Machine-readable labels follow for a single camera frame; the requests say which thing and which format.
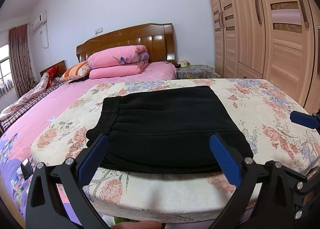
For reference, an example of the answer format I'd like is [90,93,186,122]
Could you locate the red brown curtain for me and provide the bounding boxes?
[8,24,35,98]

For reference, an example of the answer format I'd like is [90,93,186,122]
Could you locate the folded pink quilt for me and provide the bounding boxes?
[87,45,149,79]

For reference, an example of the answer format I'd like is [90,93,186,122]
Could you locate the white air conditioner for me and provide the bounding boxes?
[31,12,47,32]

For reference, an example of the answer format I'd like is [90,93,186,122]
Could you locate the wooden headboard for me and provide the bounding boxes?
[76,23,176,64]

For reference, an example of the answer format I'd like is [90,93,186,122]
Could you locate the black pants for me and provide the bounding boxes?
[86,86,253,174]

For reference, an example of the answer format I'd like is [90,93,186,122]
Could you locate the pink floral duvet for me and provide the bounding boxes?
[1,72,49,121]

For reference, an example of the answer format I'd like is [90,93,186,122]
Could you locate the window with bars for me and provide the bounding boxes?
[0,44,14,97]

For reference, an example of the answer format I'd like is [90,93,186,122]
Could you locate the wooden wardrobe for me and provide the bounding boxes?
[210,0,319,113]

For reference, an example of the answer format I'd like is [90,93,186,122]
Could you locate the person left hand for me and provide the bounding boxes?
[111,221,162,229]

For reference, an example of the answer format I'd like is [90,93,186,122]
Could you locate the floral covered nightstand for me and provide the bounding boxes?
[176,65,220,79]

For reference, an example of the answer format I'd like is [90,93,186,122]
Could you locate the red pillow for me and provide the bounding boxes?
[46,65,58,87]

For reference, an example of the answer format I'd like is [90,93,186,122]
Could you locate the pink bed sheet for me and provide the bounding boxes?
[1,62,176,172]

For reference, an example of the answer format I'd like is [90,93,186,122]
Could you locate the purple floral sheet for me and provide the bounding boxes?
[1,129,86,220]

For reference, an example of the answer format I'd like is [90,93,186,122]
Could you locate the floral cream blanket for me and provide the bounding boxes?
[31,79,319,223]

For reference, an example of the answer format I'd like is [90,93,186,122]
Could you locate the orange patterned pillow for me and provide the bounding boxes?
[60,61,91,81]

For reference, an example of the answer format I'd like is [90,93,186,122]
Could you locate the white wall socket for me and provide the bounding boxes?
[94,27,103,34]

